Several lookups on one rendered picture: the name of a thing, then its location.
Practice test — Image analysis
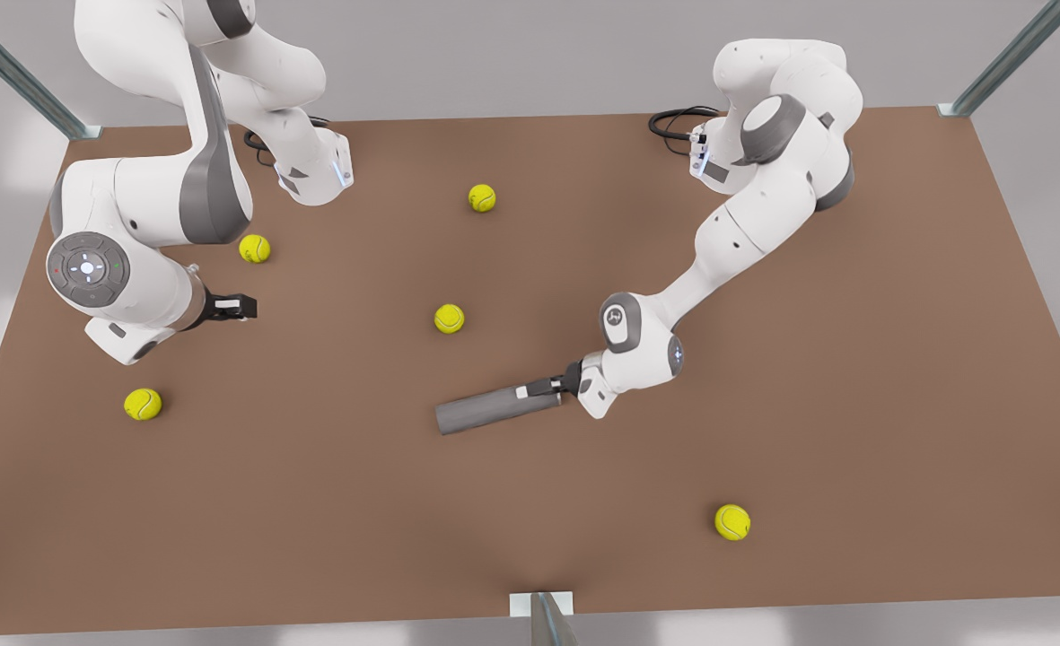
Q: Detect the grey tennis ball tube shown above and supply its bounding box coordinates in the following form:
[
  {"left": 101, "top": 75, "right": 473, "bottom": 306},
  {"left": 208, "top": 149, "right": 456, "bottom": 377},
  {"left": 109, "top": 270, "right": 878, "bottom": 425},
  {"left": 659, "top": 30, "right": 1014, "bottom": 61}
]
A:
[{"left": 434, "top": 386, "right": 565, "bottom": 437}]

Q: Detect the black cable loop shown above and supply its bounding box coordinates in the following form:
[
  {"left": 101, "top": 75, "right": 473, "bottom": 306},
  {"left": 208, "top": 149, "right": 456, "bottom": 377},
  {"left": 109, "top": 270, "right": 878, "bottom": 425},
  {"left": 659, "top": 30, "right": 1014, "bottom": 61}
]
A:
[
  {"left": 242, "top": 115, "right": 331, "bottom": 168},
  {"left": 648, "top": 106, "right": 724, "bottom": 157}
]

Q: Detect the silver frame post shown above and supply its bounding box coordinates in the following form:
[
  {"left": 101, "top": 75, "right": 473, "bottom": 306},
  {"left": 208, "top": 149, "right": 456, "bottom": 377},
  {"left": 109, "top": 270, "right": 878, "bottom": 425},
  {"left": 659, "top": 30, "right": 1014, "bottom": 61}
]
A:
[
  {"left": 509, "top": 590, "right": 582, "bottom": 646},
  {"left": 936, "top": 0, "right": 1060, "bottom": 119},
  {"left": 0, "top": 4, "right": 104, "bottom": 142}
]

